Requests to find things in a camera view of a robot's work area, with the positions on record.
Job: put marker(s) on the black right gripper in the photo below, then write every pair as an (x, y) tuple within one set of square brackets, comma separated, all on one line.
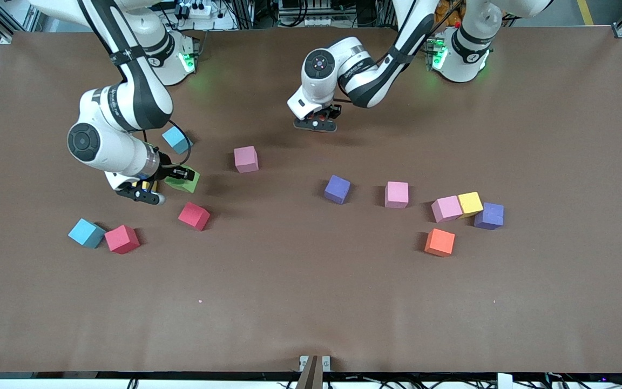
[(168, 170)]

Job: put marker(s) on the green foam cube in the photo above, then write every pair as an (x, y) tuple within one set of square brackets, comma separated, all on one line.
[(187, 185)]

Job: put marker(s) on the red foam cube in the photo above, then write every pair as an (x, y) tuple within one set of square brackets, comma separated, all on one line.
[(122, 239), (194, 215)]

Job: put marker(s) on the pink foam cube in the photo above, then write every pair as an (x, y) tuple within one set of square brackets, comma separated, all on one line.
[(246, 159), (397, 194), (446, 208)]

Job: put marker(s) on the purple foam cube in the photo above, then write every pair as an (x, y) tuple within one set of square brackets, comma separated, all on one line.
[(337, 189), (489, 216)]

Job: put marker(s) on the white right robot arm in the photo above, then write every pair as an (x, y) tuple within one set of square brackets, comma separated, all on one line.
[(116, 156)]

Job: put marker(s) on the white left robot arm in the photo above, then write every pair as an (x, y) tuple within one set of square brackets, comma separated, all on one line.
[(311, 94)]

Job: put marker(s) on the blue foam cube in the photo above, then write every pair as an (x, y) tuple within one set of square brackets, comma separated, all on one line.
[(177, 140), (86, 233)]

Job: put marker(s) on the bag of orange snacks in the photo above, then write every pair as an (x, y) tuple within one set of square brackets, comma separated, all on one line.
[(448, 13)]

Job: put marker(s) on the white power strip black plugs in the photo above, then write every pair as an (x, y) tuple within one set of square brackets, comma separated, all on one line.
[(200, 11)]

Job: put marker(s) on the brown table cover sheet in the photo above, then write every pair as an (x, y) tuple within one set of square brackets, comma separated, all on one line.
[(311, 281)]

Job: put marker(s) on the white tag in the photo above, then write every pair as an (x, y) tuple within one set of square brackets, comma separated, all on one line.
[(504, 381)]

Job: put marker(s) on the grey metal bracket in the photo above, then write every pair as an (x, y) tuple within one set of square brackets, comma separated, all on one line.
[(314, 370)]

